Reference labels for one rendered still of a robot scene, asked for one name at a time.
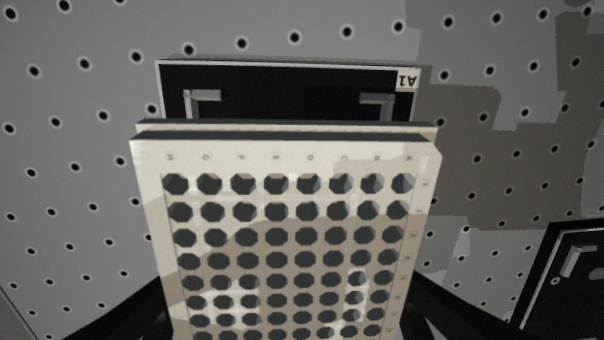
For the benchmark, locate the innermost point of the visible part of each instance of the grey perforated base plate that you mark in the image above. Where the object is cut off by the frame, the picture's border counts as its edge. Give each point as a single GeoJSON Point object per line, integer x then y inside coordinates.
{"type": "Point", "coordinates": [515, 87]}

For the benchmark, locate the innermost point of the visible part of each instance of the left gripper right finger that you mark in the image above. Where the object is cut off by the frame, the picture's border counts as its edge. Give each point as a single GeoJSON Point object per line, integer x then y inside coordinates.
{"type": "Point", "coordinates": [453, 317]}

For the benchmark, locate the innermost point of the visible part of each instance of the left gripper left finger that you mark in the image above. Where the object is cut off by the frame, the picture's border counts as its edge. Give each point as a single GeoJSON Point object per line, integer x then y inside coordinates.
{"type": "Point", "coordinates": [144, 311]}

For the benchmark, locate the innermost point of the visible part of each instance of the beige well plate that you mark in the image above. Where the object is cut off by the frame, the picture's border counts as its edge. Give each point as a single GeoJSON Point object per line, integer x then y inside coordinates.
{"type": "Point", "coordinates": [277, 282]}

